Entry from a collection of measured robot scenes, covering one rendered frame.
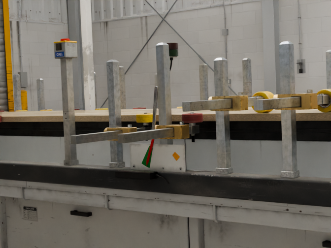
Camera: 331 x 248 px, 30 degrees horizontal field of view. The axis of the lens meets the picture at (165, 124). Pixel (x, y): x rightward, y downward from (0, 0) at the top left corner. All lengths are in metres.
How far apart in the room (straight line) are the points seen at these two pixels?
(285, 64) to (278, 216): 0.50
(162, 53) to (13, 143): 1.22
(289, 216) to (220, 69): 0.55
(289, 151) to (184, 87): 9.04
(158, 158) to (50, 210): 0.99
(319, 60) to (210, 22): 2.11
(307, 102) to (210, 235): 0.81
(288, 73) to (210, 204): 0.55
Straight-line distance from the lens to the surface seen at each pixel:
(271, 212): 2.11
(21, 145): 3.19
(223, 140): 2.13
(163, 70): 2.27
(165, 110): 2.27
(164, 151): 2.28
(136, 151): 2.36
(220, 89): 2.13
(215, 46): 10.66
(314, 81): 9.79
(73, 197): 2.68
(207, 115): 2.41
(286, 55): 2.01
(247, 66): 3.33
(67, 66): 2.62
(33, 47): 12.03
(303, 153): 2.24
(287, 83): 2.01
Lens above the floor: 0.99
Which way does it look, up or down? 3 degrees down
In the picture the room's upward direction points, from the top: 2 degrees counter-clockwise
